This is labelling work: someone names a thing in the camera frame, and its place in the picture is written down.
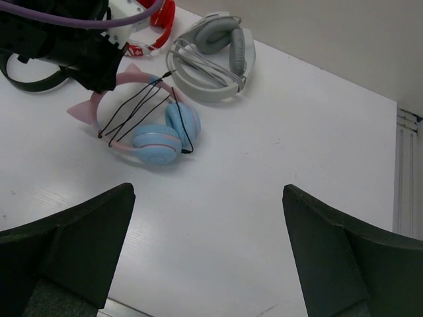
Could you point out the red headphones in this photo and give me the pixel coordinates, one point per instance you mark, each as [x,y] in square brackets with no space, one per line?
[162,20]

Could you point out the aluminium side rail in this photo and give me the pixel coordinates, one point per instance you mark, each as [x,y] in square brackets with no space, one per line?
[407,219]

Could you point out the black headphones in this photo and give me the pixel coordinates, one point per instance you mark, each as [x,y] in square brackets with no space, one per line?
[33,77]

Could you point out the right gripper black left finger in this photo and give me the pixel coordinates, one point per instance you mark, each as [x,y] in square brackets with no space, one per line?
[64,264]

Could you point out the aluminium front rail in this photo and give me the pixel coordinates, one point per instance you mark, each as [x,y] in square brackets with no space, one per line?
[116,309]

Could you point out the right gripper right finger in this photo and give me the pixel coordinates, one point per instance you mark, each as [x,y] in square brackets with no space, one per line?
[348,267]

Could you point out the grey white headphones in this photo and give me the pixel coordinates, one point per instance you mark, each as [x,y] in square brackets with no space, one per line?
[212,60]

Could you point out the pink blue cat-ear headphones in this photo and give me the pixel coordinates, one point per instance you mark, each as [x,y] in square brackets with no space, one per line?
[169,129]

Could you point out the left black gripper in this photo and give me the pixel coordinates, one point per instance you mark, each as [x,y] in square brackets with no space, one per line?
[87,56]

